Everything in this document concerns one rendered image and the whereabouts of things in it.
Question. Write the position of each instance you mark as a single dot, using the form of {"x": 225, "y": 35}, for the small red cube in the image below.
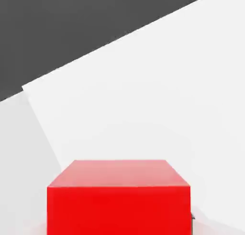
{"x": 118, "y": 210}

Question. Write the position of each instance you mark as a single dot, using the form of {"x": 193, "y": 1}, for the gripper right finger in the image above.
{"x": 202, "y": 224}

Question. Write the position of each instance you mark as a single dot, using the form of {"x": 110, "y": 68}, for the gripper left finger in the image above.
{"x": 39, "y": 230}

